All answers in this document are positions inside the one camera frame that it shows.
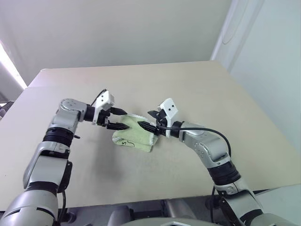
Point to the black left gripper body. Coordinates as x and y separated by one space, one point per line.
103 117

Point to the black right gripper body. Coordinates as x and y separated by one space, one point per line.
162 123

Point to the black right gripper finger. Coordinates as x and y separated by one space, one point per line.
154 114
147 126

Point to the light green printed towel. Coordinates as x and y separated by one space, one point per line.
131 136

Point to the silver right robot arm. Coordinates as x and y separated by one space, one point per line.
207 146

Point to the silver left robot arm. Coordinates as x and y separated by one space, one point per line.
47 169

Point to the grey rounded shape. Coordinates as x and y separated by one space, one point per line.
120 214

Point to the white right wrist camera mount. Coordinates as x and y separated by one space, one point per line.
170 109

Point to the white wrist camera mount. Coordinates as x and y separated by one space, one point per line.
170 109
104 100

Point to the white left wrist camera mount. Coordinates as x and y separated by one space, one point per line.
104 100

